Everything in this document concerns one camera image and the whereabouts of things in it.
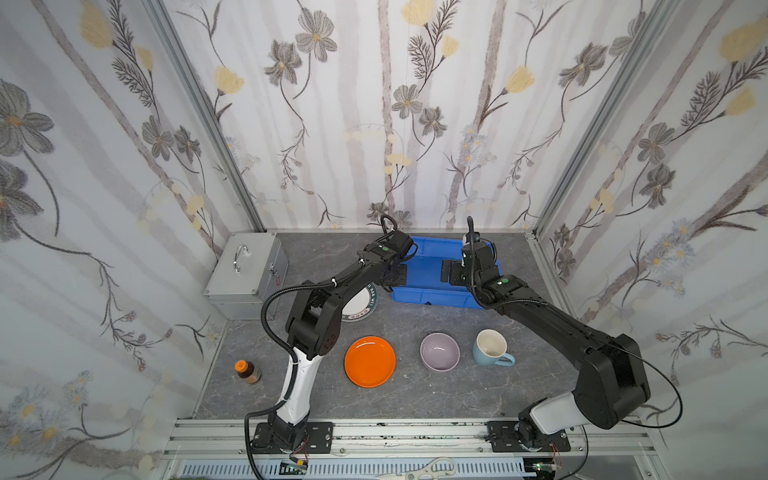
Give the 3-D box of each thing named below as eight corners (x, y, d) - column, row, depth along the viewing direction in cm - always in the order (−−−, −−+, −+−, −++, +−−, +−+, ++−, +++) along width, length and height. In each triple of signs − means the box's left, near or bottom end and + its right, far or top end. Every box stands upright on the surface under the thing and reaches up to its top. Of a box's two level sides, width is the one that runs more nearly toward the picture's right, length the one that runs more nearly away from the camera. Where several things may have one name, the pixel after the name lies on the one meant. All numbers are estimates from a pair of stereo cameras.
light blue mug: (472, 370, 87) (481, 357, 79) (467, 344, 92) (475, 329, 84) (504, 370, 87) (516, 357, 79) (497, 344, 92) (508, 329, 84)
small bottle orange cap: (246, 383, 85) (232, 371, 77) (249, 372, 87) (236, 359, 79) (259, 383, 85) (246, 371, 77) (262, 372, 87) (250, 359, 79)
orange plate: (343, 387, 84) (342, 383, 81) (347, 340, 93) (346, 336, 90) (396, 387, 84) (396, 384, 82) (395, 341, 93) (396, 336, 91)
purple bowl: (421, 375, 86) (423, 369, 81) (418, 340, 93) (420, 332, 88) (459, 375, 86) (463, 369, 81) (454, 340, 93) (457, 332, 88)
